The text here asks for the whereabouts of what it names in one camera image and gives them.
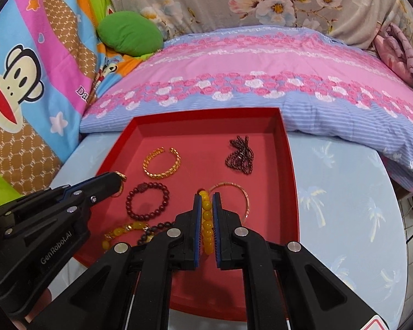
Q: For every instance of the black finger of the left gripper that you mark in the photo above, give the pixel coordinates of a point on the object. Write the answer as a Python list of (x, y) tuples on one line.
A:
[(93, 190)]

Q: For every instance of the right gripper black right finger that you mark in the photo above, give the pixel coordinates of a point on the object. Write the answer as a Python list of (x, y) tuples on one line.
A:
[(285, 285)]

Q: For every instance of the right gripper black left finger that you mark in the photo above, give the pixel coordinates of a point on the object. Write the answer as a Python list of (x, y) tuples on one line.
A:
[(129, 287)]

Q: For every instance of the gold hoop earring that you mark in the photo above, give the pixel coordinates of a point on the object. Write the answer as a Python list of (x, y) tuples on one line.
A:
[(123, 179)]

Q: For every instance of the gold woven bangle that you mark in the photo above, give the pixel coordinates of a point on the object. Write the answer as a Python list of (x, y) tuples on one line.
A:
[(161, 163)]

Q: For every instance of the thin gold bangle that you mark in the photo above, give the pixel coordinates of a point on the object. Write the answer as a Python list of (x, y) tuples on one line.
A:
[(234, 197)]

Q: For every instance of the dark garnet beaded bow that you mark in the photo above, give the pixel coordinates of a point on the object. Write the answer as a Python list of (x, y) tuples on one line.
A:
[(242, 158)]

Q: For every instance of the person left hand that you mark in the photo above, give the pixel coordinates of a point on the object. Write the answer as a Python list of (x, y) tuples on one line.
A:
[(41, 304)]

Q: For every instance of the light blue palm tablecloth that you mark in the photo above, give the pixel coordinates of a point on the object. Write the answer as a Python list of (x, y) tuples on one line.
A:
[(350, 219)]

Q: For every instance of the red cardboard tray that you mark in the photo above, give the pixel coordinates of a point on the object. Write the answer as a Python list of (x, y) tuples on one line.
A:
[(202, 138)]

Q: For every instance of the monkey cartoon colourful quilt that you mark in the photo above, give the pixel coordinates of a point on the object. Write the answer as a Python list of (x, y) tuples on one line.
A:
[(53, 67)]

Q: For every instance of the green plush cushion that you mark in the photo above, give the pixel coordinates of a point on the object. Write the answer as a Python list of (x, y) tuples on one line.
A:
[(130, 33)]

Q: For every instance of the pink blue rose pillow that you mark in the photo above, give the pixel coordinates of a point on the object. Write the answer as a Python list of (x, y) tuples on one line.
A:
[(321, 86)]

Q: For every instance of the pink purple crumpled cloth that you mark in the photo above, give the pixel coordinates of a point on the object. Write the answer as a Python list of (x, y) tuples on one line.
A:
[(395, 50)]

